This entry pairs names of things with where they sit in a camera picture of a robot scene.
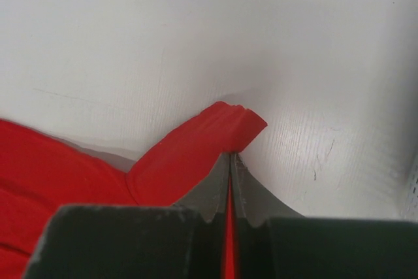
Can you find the red t shirt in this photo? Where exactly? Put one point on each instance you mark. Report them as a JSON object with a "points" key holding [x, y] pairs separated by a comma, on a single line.
{"points": [[39, 174]]}

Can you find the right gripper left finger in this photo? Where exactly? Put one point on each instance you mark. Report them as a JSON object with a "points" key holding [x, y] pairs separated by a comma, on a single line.
{"points": [[184, 240]]}

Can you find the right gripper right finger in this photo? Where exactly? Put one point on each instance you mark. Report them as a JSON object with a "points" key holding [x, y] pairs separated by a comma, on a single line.
{"points": [[271, 240]]}

